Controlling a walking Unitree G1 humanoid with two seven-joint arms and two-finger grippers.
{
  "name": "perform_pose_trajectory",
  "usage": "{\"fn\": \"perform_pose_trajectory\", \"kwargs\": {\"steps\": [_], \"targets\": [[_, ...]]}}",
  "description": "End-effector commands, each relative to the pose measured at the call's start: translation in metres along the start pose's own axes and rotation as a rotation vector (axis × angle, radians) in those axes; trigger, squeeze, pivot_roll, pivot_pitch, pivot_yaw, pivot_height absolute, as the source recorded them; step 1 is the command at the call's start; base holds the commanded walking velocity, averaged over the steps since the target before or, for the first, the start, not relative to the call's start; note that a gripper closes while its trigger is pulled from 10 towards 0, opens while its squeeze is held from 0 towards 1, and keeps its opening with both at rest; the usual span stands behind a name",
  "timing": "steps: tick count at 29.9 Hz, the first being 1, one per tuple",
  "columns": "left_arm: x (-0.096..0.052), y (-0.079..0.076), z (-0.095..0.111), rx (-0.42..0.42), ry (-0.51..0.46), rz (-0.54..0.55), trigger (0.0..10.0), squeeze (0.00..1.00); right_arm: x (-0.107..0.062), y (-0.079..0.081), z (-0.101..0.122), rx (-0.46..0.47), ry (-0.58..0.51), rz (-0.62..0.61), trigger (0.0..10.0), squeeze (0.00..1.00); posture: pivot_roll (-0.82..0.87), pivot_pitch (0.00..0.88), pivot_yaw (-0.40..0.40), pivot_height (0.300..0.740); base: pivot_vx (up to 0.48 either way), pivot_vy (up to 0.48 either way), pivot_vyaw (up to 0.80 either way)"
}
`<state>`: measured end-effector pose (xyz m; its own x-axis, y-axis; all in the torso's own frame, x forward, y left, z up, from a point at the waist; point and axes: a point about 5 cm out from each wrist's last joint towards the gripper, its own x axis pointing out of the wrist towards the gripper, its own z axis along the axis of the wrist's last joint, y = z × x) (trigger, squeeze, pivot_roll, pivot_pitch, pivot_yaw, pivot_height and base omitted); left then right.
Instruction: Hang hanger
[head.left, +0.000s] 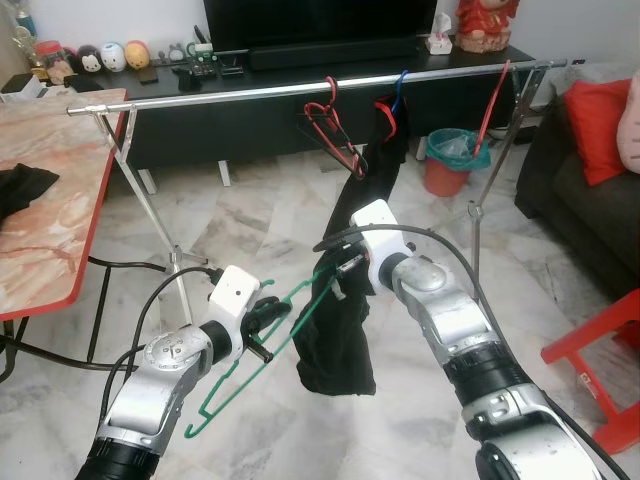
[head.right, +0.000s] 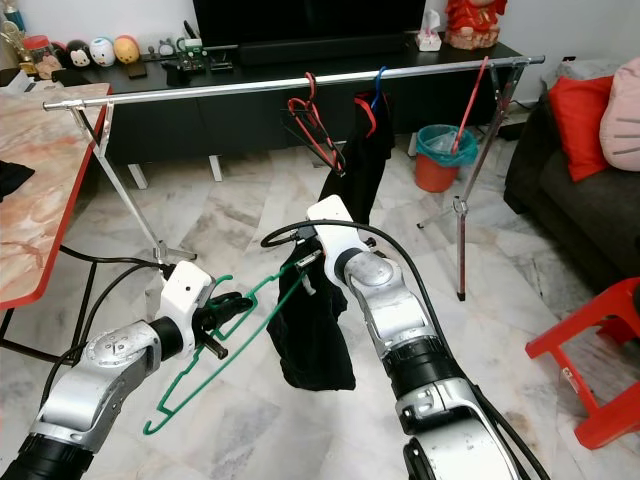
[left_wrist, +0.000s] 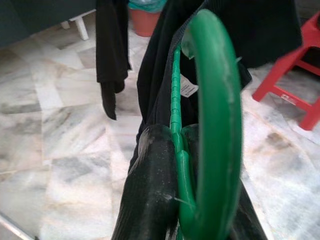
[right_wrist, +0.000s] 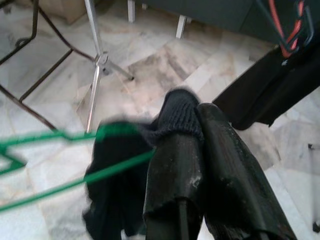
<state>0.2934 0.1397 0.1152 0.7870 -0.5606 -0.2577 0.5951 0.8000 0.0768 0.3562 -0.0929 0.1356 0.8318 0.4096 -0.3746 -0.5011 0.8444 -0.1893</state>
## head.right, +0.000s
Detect black t-shirt small logo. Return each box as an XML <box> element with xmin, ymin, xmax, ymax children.
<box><xmin>265</xmin><ymin>240</ymin><xmax>358</xmax><ymax>393</ymax></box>

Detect green plastic hanger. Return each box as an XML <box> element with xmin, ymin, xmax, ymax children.
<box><xmin>143</xmin><ymin>255</ymin><xmax>306</xmax><ymax>436</ymax></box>

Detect red plastic hanger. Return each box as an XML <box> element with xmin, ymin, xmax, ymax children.
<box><xmin>285</xmin><ymin>72</ymin><xmax>349</xmax><ymax>173</ymax></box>
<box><xmin>450</xmin><ymin>58</ymin><xmax>491</xmax><ymax>153</ymax></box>

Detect blue hanger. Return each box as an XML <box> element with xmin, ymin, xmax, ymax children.
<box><xmin>372</xmin><ymin>66</ymin><xmax>391</xmax><ymax>106</ymax></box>

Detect black garment red collar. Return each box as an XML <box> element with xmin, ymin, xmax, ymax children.
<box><xmin>320</xmin><ymin>95</ymin><xmax>396</xmax><ymax>226</ymax></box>

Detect black television console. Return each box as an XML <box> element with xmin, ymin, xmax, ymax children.
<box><xmin>10</xmin><ymin>42</ymin><xmax>526</xmax><ymax>166</ymax></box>

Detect teal plastic bin bag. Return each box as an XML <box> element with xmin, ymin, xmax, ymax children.
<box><xmin>417</xmin><ymin>125</ymin><xmax>479</xmax><ymax>166</ymax></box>

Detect marble pattern folding table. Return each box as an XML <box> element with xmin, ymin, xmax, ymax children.
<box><xmin>0</xmin><ymin>83</ymin><xmax>113</xmax><ymax>309</ymax></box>

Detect silver metal clothes rack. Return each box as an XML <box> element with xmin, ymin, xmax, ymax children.
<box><xmin>43</xmin><ymin>55</ymin><xmax>546</xmax><ymax>301</ymax></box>

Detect black soundbar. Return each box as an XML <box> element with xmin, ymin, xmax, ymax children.
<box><xmin>238</xmin><ymin>35</ymin><xmax>411</xmax><ymax>67</ymax></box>

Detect small green toy gadget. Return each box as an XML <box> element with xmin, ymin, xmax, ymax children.
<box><xmin>155</xmin><ymin>22</ymin><xmax>236</xmax><ymax>76</ymax></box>

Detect black flat television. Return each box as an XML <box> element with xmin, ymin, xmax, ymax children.
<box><xmin>192</xmin><ymin>0</ymin><xmax>429</xmax><ymax>49</ymax></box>

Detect white tissue box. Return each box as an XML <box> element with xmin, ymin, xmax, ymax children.
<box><xmin>418</xmin><ymin>12</ymin><xmax>444</xmax><ymax>51</ymax></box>

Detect dark grey fabric sofa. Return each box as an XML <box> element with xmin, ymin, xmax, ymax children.
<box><xmin>503</xmin><ymin>60</ymin><xmax>640</xmax><ymax>291</ymax></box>

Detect yellow round doll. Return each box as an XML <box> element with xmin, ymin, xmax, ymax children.
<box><xmin>113</xmin><ymin>35</ymin><xmax>140</xmax><ymax>66</ymax></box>

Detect red plastic stool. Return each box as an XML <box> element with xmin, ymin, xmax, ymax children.
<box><xmin>527</xmin><ymin>278</ymin><xmax>640</xmax><ymax>451</ymax></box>

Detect white round doll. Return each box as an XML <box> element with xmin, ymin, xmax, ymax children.
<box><xmin>89</xmin><ymin>36</ymin><xmax>115</xmax><ymax>67</ymax></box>

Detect black round doll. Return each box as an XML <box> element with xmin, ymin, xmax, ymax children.
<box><xmin>65</xmin><ymin>40</ymin><xmax>91</xmax><ymax>69</ymax></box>

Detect red seated statue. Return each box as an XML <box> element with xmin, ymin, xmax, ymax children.
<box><xmin>445</xmin><ymin>0</ymin><xmax>509</xmax><ymax>51</ymax></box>

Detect red cushion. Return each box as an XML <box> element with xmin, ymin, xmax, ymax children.
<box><xmin>547</xmin><ymin>73</ymin><xmax>619</xmax><ymax>183</ymax></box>

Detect small white box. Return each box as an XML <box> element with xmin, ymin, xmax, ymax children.
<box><xmin>0</xmin><ymin>68</ymin><xmax>36</xmax><ymax>93</ymax></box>

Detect red lid jar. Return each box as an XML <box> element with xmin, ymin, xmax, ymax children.
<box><xmin>25</xmin><ymin>35</ymin><xmax>56</xmax><ymax>79</ymax></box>

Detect gold trophy figure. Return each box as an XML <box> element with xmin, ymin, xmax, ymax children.
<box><xmin>2</xmin><ymin>0</ymin><xmax>29</xmax><ymax>66</ymax></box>

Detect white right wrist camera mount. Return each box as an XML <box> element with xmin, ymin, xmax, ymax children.
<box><xmin>305</xmin><ymin>195</ymin><xmax>371</xmax><ymax>291</ymax></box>

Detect thin dark wire hanger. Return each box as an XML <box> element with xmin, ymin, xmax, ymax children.
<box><xmin>285</xmin><ymin>98</ymin><xmax>351</xmax><ymax>179</ymax></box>

